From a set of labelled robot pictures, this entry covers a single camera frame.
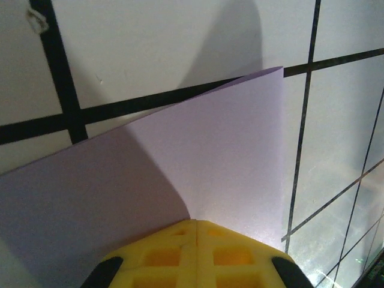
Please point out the purple paper sheet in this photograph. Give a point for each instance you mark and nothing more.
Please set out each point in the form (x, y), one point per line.
(210, 150)

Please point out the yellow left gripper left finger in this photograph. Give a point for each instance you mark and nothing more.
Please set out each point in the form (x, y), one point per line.
(156, 264)

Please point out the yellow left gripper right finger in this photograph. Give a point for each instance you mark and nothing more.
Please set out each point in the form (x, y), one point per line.
(240, 264)

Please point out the small white thread scrap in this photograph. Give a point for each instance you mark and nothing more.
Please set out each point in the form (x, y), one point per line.
(37, 21)

